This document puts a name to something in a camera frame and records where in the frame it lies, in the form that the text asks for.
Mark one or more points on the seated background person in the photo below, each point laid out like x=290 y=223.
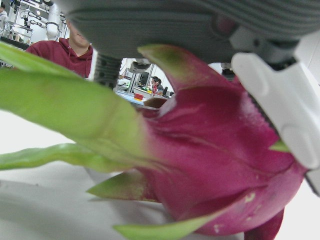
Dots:
x=158 y=86

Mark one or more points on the pink green dragon fruit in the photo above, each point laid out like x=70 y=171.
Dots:
x=200 y=150

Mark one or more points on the white gray left robot hand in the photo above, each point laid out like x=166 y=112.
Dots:
x=162 y=22

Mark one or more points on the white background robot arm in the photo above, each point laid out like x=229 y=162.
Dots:
x=53 y=22

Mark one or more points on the person in maroon hoodie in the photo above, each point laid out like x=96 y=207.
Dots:
x=62 y=55

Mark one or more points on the small red box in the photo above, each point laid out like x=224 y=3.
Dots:
x=138 y=96

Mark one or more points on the person in white shirt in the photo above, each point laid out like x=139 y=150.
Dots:
x=3 y=17

